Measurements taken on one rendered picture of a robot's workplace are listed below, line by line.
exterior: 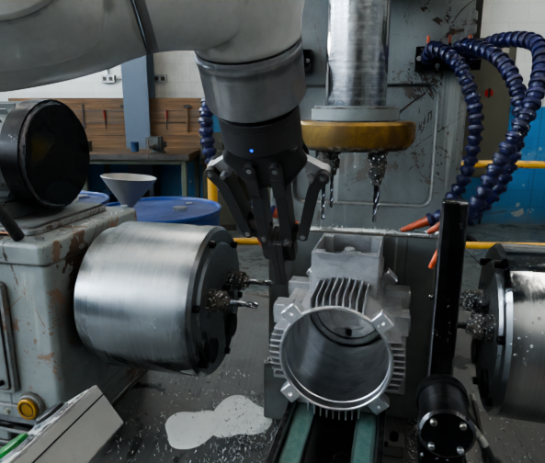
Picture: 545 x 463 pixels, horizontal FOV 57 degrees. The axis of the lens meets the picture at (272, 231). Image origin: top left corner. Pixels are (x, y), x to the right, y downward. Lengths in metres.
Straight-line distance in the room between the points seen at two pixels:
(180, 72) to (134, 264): 5.34
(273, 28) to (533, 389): 0.54
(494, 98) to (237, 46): 5.87
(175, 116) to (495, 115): 3.55
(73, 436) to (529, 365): 0.52
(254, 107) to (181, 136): 5.43
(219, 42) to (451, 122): 0.64
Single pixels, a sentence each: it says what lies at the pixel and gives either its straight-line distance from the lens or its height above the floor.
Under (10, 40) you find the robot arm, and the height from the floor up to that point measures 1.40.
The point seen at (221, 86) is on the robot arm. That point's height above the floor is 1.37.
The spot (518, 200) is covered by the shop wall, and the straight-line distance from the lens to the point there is 6.48.
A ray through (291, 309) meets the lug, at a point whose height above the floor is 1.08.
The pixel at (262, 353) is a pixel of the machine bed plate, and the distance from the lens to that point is 1.20.
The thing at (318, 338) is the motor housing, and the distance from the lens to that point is 0.90.
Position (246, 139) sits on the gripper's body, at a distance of 0.44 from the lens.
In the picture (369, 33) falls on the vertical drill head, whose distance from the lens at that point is 0.75.
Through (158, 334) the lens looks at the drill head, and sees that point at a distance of 0.77.
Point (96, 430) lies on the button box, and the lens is 0.54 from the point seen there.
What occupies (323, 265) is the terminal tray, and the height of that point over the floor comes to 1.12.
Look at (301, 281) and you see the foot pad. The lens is 0.84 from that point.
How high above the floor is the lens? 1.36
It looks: 14 degrees down
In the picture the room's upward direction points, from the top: straight up
